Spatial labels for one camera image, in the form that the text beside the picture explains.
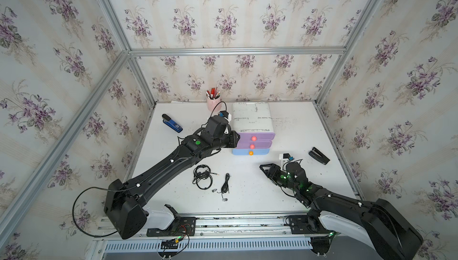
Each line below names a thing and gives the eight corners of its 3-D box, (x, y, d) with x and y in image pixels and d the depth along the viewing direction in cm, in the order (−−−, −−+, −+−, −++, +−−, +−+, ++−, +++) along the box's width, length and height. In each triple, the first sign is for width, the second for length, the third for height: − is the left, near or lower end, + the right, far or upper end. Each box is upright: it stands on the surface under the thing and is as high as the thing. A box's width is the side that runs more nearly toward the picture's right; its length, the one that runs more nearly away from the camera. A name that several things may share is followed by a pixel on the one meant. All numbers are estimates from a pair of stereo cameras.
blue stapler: (161, 120, 112) (159, 116, 109) (165, 117, 113) (164, 113, 110) (178, 133, 105) (177, 130, 102) (183, 130, 107) (181, 126, 104)
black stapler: (307, 154, 98) (309, 151, 96) (312, 148, 100) (313, 146, 98) (325, 166, 93) (327, 164, 91) (329, 160, 95) (331, 157, 93)
